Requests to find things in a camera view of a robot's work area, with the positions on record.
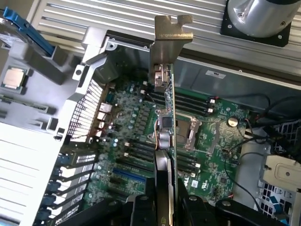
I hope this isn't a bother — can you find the blue expansion slot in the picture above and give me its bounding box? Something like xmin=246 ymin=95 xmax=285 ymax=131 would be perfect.
xmin=112 ymin=167 xmax=147 ymax=184

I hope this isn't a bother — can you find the green Dell motherboard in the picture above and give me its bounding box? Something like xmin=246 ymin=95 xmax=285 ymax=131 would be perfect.
xmin=82 ymin=77 xmax=253 ymax=214

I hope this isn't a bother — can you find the CPU socket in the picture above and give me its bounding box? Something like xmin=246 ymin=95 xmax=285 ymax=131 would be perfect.
xmin=175 ymin=114 xmax=218 ymax=154

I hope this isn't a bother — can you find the silver metal disk bay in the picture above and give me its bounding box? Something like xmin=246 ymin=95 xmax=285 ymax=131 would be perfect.
xmin=235 ymin=117 xmax=301 ymax=226

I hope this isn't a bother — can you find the round coin battery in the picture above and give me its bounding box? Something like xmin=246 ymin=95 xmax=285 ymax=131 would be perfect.
xmin=227 ymin=116 xmax=239 ymax=128

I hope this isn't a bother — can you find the open grey PC case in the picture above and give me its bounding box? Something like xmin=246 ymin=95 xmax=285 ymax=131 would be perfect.
xmin=48 ymin=25 xmax=301 ymax=226

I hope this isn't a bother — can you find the green RAM stick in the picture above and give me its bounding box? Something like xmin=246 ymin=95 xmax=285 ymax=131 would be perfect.
xmin=0 ymin=94 xmax=46 ymax=111

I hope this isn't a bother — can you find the grey parts rack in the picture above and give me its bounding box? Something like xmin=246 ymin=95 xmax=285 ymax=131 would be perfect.
xmin=0 ymin=40 xmax=80 ymax=132

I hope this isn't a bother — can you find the silver CPU chip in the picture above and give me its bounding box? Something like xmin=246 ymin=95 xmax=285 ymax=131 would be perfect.
xmin=0 ymin=66 xmax=26 ymax=94

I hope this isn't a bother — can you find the silver hard disk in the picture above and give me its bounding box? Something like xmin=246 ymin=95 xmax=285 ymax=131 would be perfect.
xmin=0 ymin=17 xmax=32 ymax=49

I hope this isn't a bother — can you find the long black board wire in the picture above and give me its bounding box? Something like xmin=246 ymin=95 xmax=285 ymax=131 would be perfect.
xmin=224 ymin=138 xmax=268 ymax=214

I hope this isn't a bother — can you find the blue plastic disk bracket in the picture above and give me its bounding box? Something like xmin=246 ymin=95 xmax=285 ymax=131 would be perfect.
xmin=3 ymin=6 xmax=56 ymax=58

